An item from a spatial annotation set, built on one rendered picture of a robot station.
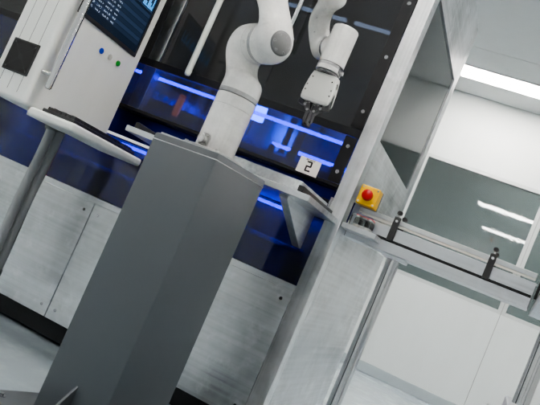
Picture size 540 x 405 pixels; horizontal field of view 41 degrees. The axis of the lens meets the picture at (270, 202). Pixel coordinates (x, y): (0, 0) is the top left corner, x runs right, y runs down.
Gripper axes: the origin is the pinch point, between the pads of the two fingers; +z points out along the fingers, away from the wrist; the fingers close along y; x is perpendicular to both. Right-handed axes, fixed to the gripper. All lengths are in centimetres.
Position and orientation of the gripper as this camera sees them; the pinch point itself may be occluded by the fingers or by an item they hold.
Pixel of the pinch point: (308, 119)
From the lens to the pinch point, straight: 227.2
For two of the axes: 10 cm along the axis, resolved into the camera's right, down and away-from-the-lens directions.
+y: -8.7, -3.5, 3.5
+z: -3.9, 9.2, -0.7
